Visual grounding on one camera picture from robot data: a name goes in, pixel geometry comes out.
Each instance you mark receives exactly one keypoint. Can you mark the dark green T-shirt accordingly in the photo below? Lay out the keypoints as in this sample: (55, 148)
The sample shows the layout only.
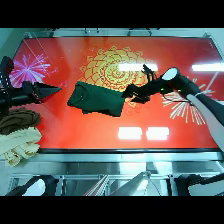
(96, 98)

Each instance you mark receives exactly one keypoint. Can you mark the brown garment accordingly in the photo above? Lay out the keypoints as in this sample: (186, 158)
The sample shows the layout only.
(18, 120)

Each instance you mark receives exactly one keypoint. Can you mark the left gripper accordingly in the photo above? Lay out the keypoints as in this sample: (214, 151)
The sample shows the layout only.
(31, 92)

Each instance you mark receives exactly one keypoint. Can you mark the cream garment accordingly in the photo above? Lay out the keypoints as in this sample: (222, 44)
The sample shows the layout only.
(18, 145)

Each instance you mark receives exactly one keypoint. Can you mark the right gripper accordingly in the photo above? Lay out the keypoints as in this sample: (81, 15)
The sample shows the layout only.
(151, 88)

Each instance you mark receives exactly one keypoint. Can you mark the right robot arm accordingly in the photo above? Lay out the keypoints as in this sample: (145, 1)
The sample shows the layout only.
(206, 110)

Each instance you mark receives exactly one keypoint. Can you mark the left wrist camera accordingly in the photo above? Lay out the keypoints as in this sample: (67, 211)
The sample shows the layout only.
(6, 64)

